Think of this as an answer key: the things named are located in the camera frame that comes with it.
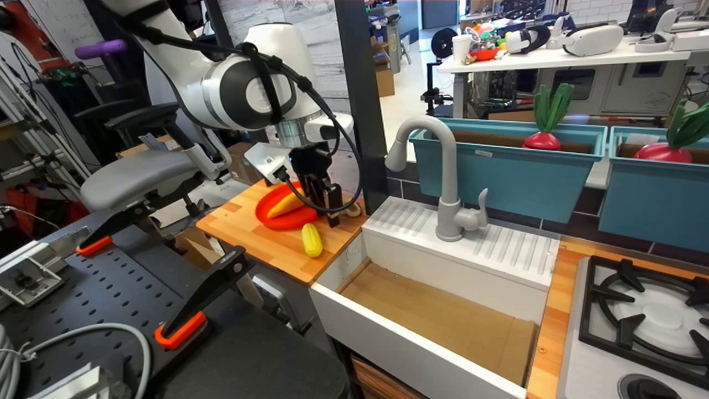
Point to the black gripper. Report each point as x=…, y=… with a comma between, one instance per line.
x=311, y=163

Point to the small beige toy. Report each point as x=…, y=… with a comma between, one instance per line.
x=353, y=215

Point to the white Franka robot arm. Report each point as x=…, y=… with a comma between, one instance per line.
x=289, y=52

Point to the orange toy carrot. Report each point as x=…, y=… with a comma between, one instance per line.
x=284, y=205

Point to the yellow toy corn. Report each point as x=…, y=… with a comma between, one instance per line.
x=311, y=240

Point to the grey toy faucet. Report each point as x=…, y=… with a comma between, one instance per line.
x=449, y=190

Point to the white toy sink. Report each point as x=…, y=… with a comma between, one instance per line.
x=458, y=258

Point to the red toy radish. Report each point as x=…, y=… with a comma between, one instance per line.
x=544, y=139
x=661, y=153

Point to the toy stove with black grates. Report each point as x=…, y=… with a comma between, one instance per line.
x=651, y=368

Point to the orange bowl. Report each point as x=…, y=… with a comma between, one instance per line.
x=291, y=220

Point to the teal planter box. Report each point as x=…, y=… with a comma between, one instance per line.
x=657, y=200
x=510, y=179

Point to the grey office chair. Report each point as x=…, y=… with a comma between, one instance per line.
x=134, y=178

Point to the white background table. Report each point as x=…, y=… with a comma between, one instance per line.
x=532, y=59

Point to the purple foam roller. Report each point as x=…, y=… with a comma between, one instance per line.
x=103, y=50

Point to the white headset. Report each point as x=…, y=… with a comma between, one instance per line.
x=591, y=40

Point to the silver mounting plate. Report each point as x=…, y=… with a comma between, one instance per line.
x=22, y=285

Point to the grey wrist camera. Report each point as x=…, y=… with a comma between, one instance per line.
x=264, y=157

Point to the black vertical frame post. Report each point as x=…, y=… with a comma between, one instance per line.
x=357, y=95

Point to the aluminium extrusion frame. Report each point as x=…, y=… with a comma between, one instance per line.
x=46, y=125

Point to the silver metal bracket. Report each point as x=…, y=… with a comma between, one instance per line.
x=75, y=384

